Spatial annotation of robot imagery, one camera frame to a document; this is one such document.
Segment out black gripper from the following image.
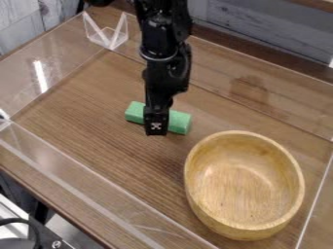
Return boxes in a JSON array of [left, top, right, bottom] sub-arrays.
[[140, 45, 192, 135]]

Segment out green rectangular block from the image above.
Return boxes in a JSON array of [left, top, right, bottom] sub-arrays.
[[124, 101, 192, 135]]

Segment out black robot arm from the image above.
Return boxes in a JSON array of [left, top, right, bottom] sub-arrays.
[[127, 0, 192, 135]]

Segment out light wooden bowl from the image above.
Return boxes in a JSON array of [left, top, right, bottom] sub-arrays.
[[183, 130, 306, 241]]

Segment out clear acrylic tray wall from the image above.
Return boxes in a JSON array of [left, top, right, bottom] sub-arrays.
[[0, 18, 333, 249]]

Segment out clear acrylic corner bracket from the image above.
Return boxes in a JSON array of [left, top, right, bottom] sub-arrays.
[[81, 12, 128, 51]]

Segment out black metal bracket with screw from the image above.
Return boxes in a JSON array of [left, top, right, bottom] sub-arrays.
[[40, 233, 76, 249]]

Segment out black cable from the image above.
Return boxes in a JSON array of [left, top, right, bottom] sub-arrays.
[[0, 218, 46, 249]]

